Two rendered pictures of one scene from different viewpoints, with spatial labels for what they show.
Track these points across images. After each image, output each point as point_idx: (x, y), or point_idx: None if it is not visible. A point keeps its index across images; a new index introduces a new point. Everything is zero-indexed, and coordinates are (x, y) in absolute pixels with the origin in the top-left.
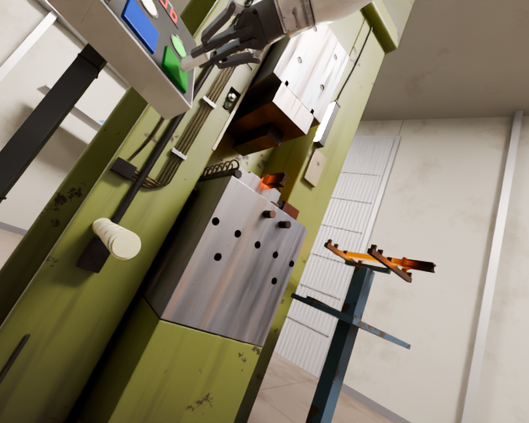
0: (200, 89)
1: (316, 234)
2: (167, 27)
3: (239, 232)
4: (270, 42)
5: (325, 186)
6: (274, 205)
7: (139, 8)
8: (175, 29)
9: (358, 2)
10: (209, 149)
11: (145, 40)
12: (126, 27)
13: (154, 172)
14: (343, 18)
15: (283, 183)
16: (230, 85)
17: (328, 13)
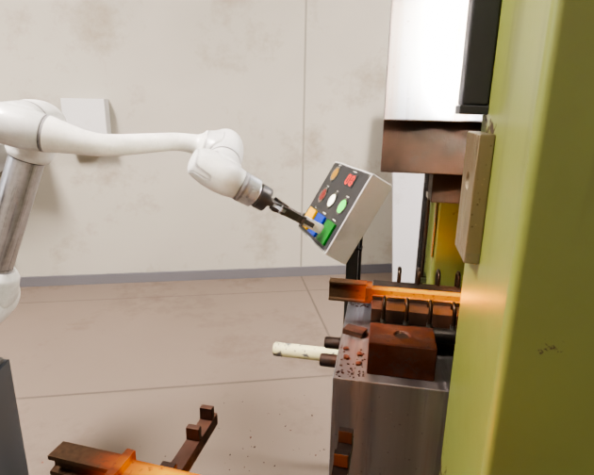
0: (426, 186)
1: (480, 458)
2: (339, 200)
3: None
4: (262, 209)
5: (497, 243)
6: (342, 330)
7: (319, 215)
8: (348, 191)
9: (206, 187)
10: (431, 257)
11: (311, 234)
12: (308, 235)
13: None
14: (219, 188)
15: (329, 294)
16: None
17: (222, 195)
